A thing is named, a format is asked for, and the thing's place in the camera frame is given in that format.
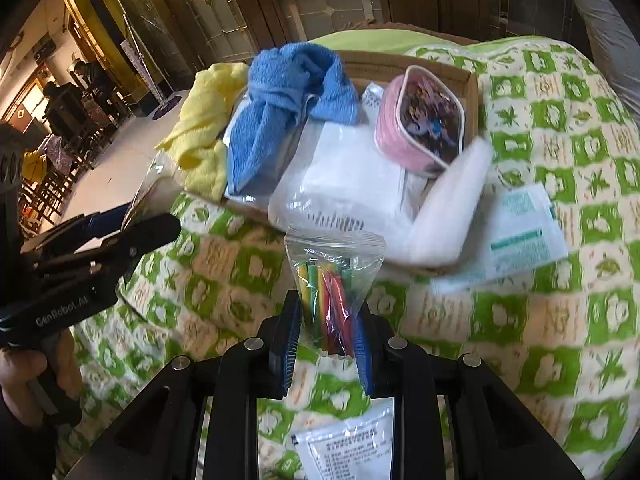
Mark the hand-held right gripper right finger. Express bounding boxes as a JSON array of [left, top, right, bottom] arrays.
[[353, 301, 584, 480]]

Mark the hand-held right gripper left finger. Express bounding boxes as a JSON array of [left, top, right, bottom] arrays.
[[70, 289, 303, 480]]

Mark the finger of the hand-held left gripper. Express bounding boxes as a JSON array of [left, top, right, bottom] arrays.
[[20, 203, 133, 257], [34, 213, 183, 282]]

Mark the clear plastic bag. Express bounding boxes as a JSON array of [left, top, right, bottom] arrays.
[[122, 152, 189, 232]]

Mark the zip bag of coloured sticks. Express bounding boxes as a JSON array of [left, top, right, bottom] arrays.
[[283, 230, 387, 362]]

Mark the white gauze packet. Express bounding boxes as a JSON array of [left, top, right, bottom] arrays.
[[268, 119, 427, 252]]

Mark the cardboard box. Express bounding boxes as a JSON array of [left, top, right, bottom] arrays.
[[220, 50, 480, 226]]

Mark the person's left forearm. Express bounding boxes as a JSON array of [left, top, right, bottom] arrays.
[[0, 394, 67, 480]]

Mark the person's left hand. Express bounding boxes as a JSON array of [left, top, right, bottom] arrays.
[[0, 331, 84, 414]]

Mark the dark wooden chair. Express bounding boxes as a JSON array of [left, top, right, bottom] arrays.
[[19, 160, 87, 232]]

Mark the white sachet with black print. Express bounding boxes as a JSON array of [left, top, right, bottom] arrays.
[[294, 399, 394, 480]]

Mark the yellow garment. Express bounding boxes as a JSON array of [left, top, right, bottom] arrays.
[[21, 150, 49, 187]]

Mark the yellow towel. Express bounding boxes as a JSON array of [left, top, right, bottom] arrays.
[[154, 62, 251, 204]]

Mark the purple round mat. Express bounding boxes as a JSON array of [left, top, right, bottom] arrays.
[[152, 93, 184, 121]]

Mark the green and white printed blanket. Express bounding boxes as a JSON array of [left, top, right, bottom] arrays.
[[65, 35, 640, 480]]

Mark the white foam wrap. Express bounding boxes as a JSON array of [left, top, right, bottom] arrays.
[[387, 137, 495, 267]]

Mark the blue towel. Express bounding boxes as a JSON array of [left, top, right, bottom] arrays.
[[226, 42, 361, 196]]

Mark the teal and white sachet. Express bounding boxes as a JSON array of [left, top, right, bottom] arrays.
[[430, 182, 571, 297]]

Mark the wooden glass door cabinet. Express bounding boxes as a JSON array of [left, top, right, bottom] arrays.
[[142, 0, 343, 58]]

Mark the pink printed pouch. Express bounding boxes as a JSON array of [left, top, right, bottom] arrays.
[[374, 64, 467, 179]]

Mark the lime green sheet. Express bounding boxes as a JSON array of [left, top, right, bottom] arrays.
[[304, 29, 482, 55]]

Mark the white duvet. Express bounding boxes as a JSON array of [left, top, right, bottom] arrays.
[[556, 0, 640, 122]]

